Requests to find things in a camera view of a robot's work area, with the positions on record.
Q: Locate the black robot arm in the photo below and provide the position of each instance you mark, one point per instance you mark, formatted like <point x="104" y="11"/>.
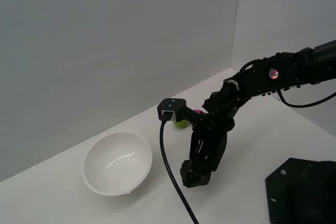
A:
<point x="262" y="79"/>

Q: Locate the pink ball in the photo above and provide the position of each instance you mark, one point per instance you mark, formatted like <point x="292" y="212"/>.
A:
<point x="198" y="111"/>

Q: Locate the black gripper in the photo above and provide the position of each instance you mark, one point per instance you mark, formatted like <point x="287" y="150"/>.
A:
<point x="220" y="111"/>

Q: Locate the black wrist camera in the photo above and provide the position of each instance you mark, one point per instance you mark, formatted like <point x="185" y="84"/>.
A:
<point x="172" y="104"/>

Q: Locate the green ball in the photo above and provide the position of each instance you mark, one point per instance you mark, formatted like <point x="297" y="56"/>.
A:
<point x="180" y="124"/>

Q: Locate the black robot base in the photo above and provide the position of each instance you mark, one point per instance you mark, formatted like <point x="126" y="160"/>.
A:
<point x="307" y="192"/>

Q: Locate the white round bowl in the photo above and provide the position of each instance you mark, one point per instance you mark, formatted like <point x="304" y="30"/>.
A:
<point x="118" y="161"/>

